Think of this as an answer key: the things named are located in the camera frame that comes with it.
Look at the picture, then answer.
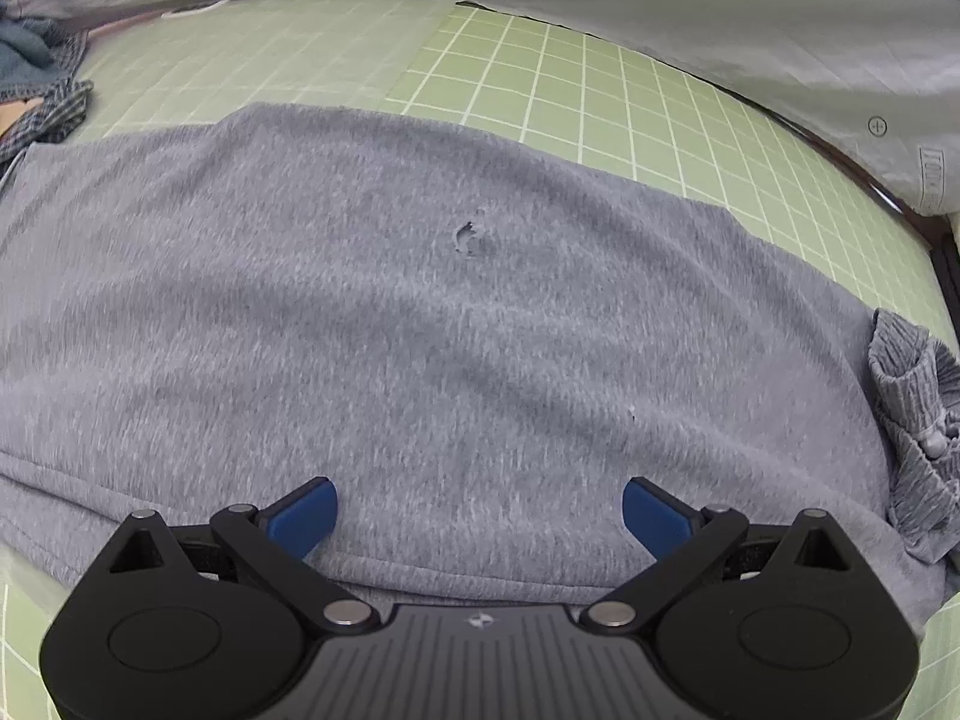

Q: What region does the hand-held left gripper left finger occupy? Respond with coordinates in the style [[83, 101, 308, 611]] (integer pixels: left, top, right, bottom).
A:
[[109, 476, 385, 632]]

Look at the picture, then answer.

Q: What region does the white printed sheet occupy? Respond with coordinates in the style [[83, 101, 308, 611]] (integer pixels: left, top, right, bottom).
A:
[[15, 0, 960, 217]]

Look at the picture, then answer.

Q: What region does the grey ribbed buttoned garment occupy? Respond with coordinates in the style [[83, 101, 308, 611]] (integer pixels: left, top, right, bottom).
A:
[[866, 307, 960, 565]]

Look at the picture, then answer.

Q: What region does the dark blue plaid garment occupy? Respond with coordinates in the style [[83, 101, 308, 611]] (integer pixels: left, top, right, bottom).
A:
[[0, 30, 95, 166]]

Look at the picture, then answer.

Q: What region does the green grid mat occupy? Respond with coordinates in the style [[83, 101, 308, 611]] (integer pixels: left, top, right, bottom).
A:
[[0, 0, 960, 720]]

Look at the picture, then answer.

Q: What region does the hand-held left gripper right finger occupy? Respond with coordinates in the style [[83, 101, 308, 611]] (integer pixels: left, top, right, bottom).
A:
[[579, 476, 835, 632]]

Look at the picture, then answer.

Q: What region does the grey shirt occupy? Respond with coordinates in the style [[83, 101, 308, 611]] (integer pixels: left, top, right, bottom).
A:
[[0, 101, 931, 616]]

